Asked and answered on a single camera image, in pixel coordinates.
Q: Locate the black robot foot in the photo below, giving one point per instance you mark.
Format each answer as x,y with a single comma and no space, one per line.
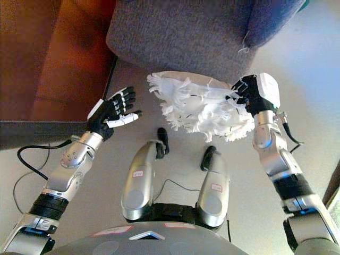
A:
208,156
162,138

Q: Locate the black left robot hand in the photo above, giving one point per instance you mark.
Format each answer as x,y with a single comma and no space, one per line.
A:
109,112

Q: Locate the black right robot foot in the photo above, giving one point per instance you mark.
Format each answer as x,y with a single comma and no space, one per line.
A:
208,156

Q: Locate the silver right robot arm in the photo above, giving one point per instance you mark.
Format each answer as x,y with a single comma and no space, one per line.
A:
281,164

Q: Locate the grey robot torso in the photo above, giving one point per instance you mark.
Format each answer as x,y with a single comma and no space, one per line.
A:
148,243

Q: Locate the brown wooden cabinet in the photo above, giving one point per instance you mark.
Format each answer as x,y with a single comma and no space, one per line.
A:
40,66

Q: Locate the grey fabric sofa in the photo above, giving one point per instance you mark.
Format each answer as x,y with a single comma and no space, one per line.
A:
180,34

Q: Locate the white fringed pillow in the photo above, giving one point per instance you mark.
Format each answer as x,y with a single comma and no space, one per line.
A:
196,106

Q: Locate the silver right robot leg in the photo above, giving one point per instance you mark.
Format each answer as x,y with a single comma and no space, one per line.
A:
215,191

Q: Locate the silver left robot leg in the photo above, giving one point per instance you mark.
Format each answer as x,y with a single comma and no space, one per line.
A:
140,180

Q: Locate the black left robot foot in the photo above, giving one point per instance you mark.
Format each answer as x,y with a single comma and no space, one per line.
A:
162,138

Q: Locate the silver robot leg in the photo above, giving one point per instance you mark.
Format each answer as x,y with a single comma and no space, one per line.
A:
215,191
140,180

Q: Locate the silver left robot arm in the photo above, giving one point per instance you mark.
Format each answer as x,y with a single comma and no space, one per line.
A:
63,175

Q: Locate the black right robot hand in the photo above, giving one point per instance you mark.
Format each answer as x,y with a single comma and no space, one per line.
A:
259,91

